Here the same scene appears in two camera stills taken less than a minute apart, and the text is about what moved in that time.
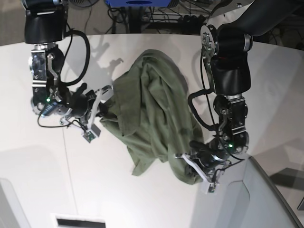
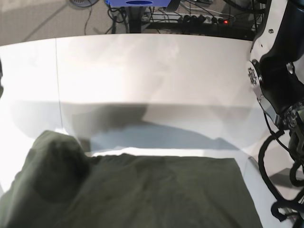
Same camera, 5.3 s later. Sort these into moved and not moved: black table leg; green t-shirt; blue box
Moved: green t-shirt
Not moved: blue box; black table leg
